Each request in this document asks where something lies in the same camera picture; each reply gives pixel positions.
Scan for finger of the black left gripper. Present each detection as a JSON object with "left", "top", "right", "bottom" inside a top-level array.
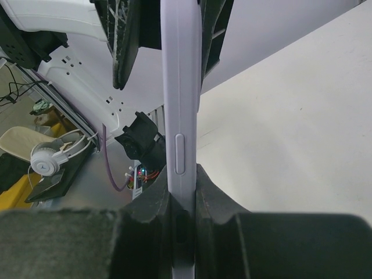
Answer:
[
  {"left": 198, "top": 0, "right": 234, "bottom": 82},
  {"left": 92, "top": 0, "right": 162, "bottom": 90}
]

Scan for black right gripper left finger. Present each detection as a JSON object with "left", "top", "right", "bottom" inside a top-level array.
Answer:
[{"left": 1, "top": 170, "right": 171, "bottom": 278}]

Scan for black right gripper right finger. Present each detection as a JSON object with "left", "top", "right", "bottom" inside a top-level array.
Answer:
[{"left": 195, "top": 166, "right": 371, "bottom": 278}]

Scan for phone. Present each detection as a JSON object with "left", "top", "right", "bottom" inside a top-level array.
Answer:
[{"left": 160, "top": 1, "right": 202, "bottom": 278}]

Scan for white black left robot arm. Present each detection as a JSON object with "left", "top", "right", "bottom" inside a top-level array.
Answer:
[{"left": 1, "top": 1, "right": 233, "bottom": 176}]

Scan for white headphones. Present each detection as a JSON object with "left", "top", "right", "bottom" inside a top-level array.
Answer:
[{"left": 27, "top": 129, "right": 99, "bottom": 200}]

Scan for beige chair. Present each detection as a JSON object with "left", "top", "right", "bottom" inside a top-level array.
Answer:
[{"left": 1, "top": 124, "right": 66, "bottom": 162}]

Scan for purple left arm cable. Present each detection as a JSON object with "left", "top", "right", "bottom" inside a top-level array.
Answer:
[{"left": 28, "top": 66, "right": 131, "bottom": 192}]

